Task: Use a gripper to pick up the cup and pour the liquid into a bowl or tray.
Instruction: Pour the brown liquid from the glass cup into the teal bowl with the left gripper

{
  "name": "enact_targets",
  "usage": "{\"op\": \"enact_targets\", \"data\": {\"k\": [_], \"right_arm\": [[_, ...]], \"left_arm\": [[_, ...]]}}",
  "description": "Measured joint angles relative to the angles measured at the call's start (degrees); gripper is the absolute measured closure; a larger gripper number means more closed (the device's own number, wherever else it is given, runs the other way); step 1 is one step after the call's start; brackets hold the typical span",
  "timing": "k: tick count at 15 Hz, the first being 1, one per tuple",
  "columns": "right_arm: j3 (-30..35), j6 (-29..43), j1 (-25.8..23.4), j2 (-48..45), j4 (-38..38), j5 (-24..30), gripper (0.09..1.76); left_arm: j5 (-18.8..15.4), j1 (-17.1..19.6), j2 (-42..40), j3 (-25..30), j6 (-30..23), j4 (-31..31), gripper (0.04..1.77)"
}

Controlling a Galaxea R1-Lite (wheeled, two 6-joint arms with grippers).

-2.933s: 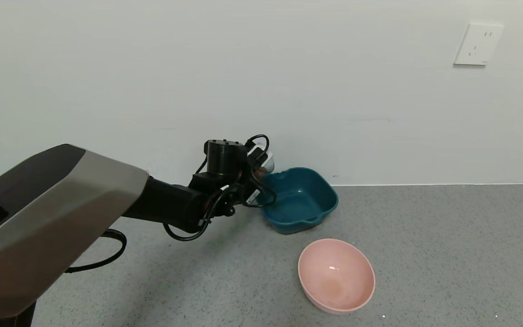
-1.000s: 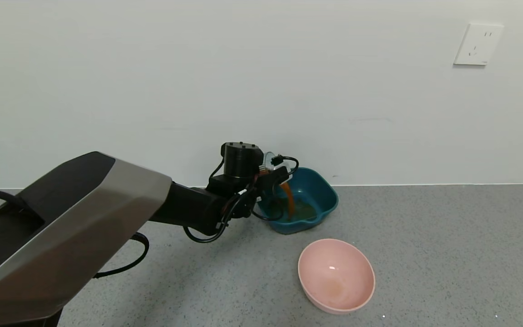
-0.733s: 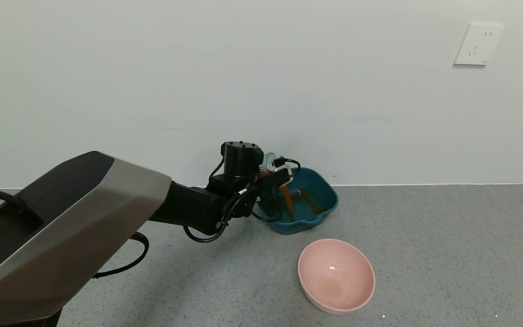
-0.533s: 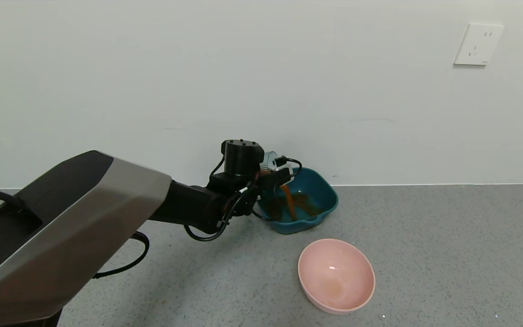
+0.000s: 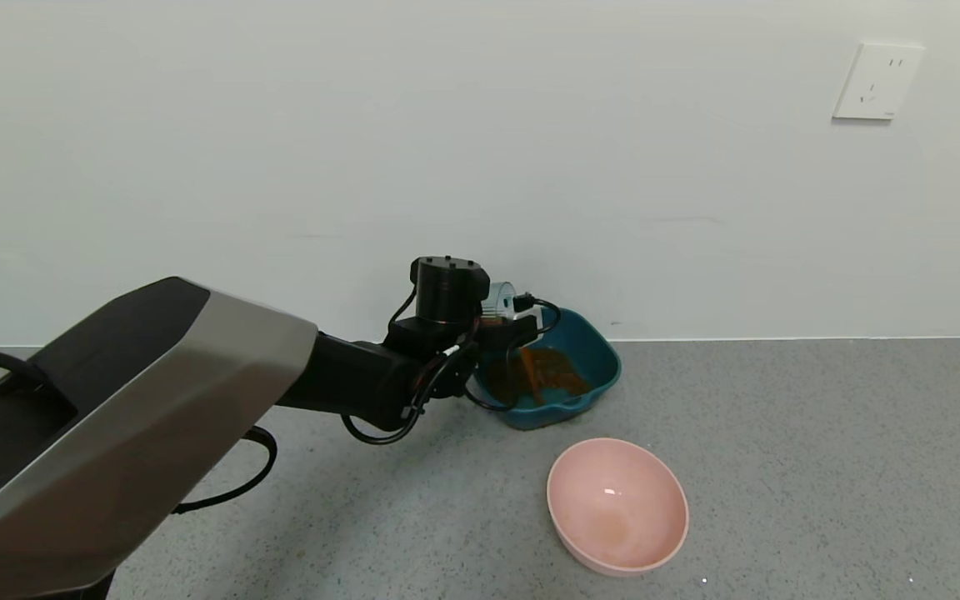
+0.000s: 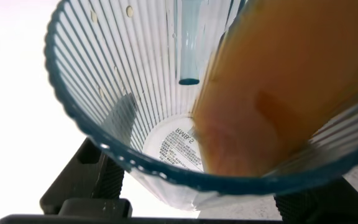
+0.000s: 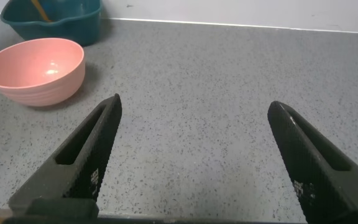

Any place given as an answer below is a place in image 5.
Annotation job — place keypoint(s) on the clear ribbed plastic cup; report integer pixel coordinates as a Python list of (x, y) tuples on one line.
[(498, 298)]

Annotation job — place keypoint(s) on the pink ribbed bowl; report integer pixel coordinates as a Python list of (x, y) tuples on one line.
[(617, 508)]

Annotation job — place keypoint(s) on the left robot arm silver black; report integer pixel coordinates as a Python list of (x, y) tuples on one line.
[(138, 433)]

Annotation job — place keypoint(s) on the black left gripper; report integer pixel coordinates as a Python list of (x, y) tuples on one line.
[(503, 335)]

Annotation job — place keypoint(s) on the white wall socket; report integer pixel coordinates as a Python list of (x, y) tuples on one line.
[(876, 83)]

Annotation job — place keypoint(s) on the teal square plastic basin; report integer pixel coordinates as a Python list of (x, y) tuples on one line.
[(588, 350)]

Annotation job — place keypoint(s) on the brown liquid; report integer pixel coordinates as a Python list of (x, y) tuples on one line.
[(555, 379)]

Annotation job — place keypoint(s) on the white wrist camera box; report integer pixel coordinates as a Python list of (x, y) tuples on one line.
[(532, 312)]

